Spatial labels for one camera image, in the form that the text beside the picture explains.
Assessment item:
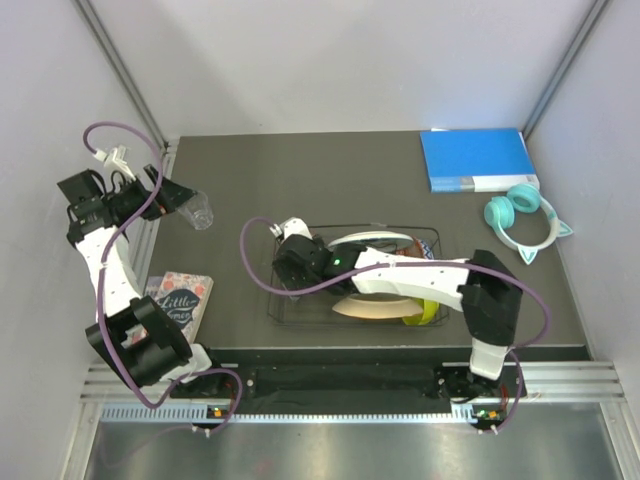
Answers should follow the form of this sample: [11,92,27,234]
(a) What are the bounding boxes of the beige floral plate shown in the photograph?
[332,294,423,320]

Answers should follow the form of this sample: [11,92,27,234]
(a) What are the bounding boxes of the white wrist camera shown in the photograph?
[269,217,313,243]
[94,145,136,180]

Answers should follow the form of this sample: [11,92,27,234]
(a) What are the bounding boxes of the red blue patterned bowl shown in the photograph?
[403,237,434,260]

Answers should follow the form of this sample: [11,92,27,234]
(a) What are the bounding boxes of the teal cat-ear headphones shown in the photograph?
[483,184,574,265]

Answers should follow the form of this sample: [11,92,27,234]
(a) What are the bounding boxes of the black wire dish rack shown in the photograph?
[268,223,467,327]

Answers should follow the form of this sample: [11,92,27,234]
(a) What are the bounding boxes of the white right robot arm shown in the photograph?
[272,231,524,396]

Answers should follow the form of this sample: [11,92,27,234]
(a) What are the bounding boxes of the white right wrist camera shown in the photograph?
[269,217,313,243]

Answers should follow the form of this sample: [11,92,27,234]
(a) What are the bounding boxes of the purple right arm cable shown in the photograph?
[239,217,553,434]

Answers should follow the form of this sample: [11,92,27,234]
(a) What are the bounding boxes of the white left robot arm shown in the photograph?
[58,169,227,397]

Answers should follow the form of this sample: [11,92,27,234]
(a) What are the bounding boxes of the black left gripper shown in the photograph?
[104,165,197,223]

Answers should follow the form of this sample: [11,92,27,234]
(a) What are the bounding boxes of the clear glass cup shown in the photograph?
[178,191,214,231]

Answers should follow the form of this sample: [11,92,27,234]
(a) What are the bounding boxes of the Little Women book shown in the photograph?
[145,272,214,343]

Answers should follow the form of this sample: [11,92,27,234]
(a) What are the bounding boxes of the lime green bowl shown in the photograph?
[402,299,440,326]

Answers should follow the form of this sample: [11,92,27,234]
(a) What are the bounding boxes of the blue clip file folder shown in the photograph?
[420,128,540,193]

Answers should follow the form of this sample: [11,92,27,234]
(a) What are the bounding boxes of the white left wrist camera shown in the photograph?
[94,145,136,180]

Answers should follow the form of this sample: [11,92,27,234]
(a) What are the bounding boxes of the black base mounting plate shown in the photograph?
[169,362,526,401]

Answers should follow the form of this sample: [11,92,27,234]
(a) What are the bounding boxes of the white watermelon plate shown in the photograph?
[327,231,414,252]

